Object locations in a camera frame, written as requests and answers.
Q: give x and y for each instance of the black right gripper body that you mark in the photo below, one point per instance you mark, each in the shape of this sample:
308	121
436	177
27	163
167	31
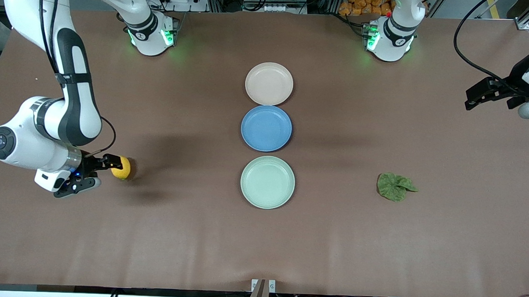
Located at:
89	165

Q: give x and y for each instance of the yellow lemon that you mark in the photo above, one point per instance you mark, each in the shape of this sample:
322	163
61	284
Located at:
124	170

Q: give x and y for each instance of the green lettuce leaf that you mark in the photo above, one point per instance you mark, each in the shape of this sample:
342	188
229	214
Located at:
393	188

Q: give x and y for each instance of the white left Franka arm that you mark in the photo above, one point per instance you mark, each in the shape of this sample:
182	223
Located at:
391	38

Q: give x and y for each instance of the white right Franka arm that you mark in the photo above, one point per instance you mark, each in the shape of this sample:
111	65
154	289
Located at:
22	144

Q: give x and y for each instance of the orange packaged snacks pile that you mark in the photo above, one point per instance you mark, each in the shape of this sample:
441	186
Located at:
366	5

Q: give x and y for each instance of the pale green round plate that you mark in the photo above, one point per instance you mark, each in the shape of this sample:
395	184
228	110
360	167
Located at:
267	182

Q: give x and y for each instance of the blue round plate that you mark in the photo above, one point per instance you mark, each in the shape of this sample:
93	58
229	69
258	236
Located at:
266	129

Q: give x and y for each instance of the beige round plate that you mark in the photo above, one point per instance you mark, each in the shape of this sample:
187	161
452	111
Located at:
269	83

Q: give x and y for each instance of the grey table edge bracket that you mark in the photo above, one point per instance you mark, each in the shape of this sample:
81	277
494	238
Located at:
263	293

